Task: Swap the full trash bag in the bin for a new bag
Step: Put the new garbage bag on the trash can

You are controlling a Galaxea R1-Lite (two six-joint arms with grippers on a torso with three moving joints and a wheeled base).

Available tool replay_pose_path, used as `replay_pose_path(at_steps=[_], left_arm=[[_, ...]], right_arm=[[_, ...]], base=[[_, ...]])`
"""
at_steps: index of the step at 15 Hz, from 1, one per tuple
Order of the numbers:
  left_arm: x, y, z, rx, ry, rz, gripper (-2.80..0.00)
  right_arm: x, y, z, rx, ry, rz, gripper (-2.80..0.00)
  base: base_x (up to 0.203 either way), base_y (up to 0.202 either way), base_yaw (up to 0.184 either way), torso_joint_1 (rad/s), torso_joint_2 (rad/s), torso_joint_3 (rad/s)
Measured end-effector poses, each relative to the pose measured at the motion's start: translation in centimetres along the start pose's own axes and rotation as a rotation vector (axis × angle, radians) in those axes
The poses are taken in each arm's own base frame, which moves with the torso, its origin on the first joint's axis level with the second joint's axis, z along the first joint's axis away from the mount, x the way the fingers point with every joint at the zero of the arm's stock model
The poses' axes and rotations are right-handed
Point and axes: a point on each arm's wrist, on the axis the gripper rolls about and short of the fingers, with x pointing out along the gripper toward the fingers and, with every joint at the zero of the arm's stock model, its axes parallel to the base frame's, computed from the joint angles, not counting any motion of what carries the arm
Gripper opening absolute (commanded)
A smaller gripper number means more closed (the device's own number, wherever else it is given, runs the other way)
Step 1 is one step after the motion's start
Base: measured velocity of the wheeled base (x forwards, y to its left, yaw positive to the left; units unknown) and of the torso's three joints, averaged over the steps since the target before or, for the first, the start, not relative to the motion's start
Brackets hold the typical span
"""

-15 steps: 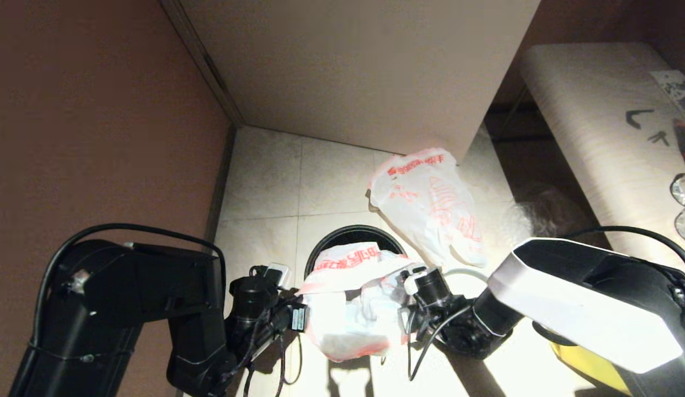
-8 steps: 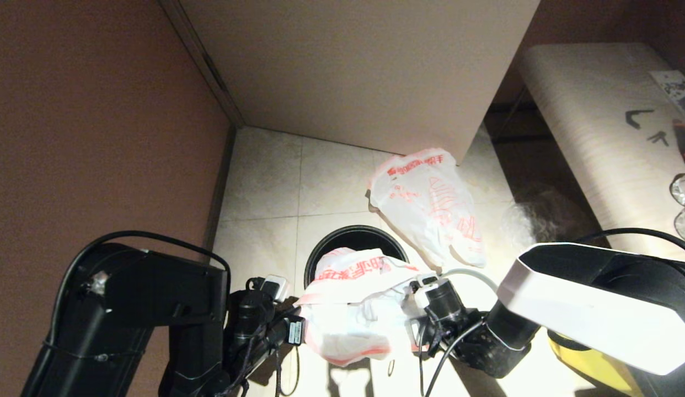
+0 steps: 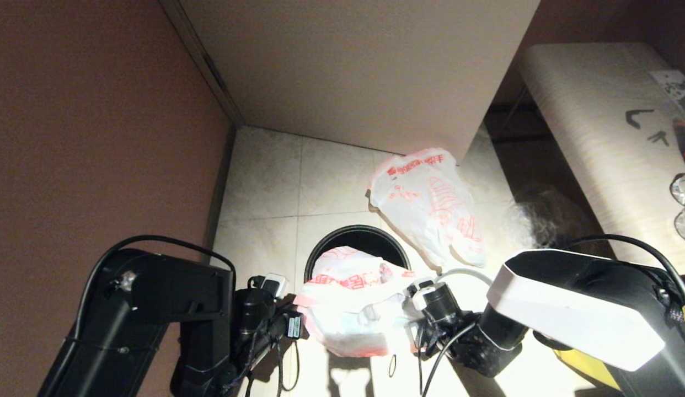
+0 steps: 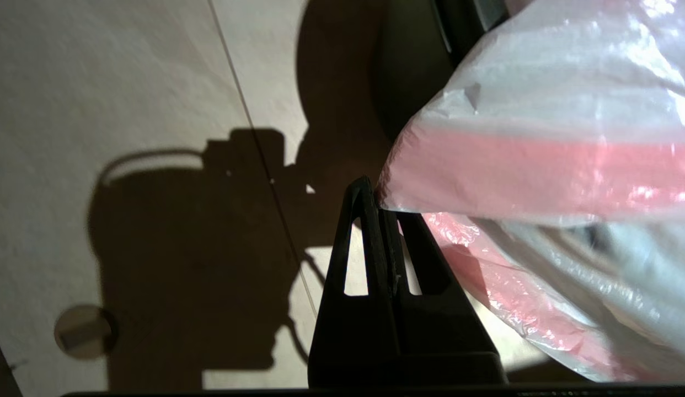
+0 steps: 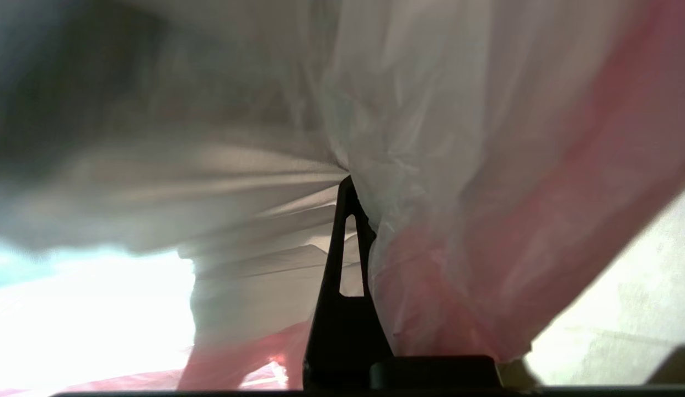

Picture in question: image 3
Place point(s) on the black angle bracket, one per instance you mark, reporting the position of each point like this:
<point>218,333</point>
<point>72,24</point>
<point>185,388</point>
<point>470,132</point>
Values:
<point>631,117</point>

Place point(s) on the white wood-grain table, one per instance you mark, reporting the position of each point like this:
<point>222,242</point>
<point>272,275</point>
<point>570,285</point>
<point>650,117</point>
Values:
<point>585,110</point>

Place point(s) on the black metal table leg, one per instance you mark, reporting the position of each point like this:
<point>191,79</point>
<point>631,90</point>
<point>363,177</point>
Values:
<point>510,118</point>

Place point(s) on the dark baseboard strip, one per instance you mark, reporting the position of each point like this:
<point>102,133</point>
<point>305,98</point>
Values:
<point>224,176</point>

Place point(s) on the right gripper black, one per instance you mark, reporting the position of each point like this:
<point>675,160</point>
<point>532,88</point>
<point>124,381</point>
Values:
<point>447,325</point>

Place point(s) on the black round trash bin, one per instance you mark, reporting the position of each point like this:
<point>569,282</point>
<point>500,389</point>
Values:
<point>370,237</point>

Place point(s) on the dark door frame strip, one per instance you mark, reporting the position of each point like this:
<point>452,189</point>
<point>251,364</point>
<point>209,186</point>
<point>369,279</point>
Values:
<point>210,71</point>

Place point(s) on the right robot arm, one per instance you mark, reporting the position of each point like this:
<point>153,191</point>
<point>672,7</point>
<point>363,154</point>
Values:
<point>585,309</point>

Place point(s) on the crumpled clear plastic bag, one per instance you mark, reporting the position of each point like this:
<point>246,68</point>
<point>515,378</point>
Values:
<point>527,220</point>

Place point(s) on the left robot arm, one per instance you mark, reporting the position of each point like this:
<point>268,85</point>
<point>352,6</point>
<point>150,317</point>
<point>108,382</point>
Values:
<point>144,309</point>

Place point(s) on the printed paper sheet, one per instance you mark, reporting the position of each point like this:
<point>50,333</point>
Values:
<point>677,90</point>

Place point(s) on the small black forked bracket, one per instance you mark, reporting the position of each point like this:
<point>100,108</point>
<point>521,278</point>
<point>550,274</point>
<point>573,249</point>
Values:
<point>659,138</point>

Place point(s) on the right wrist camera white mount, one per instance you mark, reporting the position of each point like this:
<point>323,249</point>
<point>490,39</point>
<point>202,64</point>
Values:
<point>419,286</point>

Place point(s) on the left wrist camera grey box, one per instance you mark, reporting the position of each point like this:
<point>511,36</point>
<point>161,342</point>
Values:
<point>273,285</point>

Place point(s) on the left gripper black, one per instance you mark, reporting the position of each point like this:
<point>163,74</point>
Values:
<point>254,325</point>

